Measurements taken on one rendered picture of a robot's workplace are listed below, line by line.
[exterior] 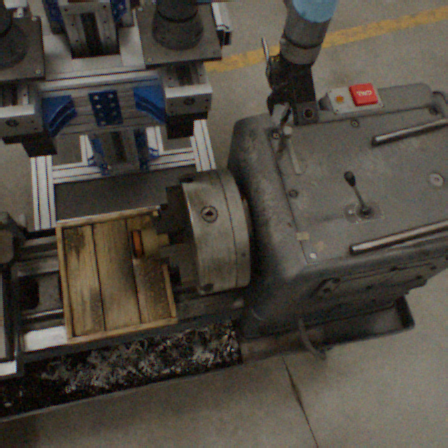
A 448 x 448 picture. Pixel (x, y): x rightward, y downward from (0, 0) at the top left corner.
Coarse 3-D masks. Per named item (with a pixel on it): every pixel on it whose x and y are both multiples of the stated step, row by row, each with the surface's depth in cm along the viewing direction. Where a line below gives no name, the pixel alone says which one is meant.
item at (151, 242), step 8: (152, 224) 121; (136, 232) 120; (144, 232) 119; (152, 232) 119; (136, 240) 118; (144, 240) 118; (152, 240) 118; (160, 240) 120; (168, 240) 120; (136, 248) 118; (144, 248) 118; (152, 248) 119; (136, 256) 120; (144, 256) 121; (152, 256) 120
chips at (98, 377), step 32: (96, 352) 162; (128, 352) 157; (160, 352) 160; (192, 352) 160; (224, 352) 164; (0, 384) 157; (32, 384) 157; (64, 384) 158; (96, 384) 158; (128, 384) 158; (0, 416) 153
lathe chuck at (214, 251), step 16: (192, 176) 118; (208, 176) 116; (192, 192) 112; (208, 192) 112; (192, 208) 110; (224, 208) 110; (192, 224) 109; (208, 224) 109; (224, 224) 109; (192, 240) 113; (208, 240) 109; (224, 240) 110; (208, 256) 110; (224, 256) 111; (208, 272) 112; (224, 272) 113; (224, 288) 119
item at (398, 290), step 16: (384, 288) 145; (400, 288) 145; (320, 304) 141; (336, 304) 142; (352, 304) 152; (368, 304) 160; (384, 304) 172; (240, 320) 163; (256, 320) 139; (272, 320) 151; (288, 320) 158; (304, 320) 166; (320, 320) 170; (256, 336) 167
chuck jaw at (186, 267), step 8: (160, 248) 119; (168, 248) 119; (176, 248) 120; (184, 248) 120; (160, 256) 118; (168, 256) 118; (176, 256) 118; (184, 256) 119; (192, 256) 119; (176, 264) 117; (184, 264) 117; (192, 264) 117; (176, 272) 120; (184, 272) 116; (192, 272) 116; (184, 280) 115; (192, 280) 116; (200, 288) 117; (208, 288) 118
